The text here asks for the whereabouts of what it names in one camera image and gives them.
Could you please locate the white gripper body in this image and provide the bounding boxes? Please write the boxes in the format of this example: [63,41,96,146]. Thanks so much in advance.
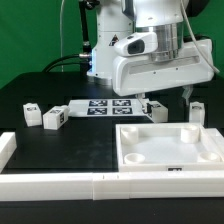
[112,42,214,96]

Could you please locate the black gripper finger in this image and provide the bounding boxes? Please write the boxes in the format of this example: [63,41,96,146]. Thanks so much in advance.
[182,85,192,103]
[136,93,150,114]

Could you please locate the white square tabletop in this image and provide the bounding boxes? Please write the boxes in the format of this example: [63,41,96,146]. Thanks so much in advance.
[116,123,224,172]

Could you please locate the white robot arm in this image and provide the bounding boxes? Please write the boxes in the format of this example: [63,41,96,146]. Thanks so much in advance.
[87,0,217,112]

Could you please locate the white sheet with tag markers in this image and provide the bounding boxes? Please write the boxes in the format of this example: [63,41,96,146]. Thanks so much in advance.
[69,99,145,117]

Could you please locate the white U-shaped obstacle fence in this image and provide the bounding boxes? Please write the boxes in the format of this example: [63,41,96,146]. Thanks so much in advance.
[0,132,224,201]

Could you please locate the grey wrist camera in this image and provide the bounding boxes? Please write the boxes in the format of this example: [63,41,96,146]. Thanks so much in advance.
[114,32,158,57]

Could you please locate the white cable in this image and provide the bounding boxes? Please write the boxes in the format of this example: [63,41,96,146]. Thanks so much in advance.
[179,0,222,75]

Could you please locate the black cables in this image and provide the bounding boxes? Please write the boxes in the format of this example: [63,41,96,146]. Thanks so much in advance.
[42,0,101,73]

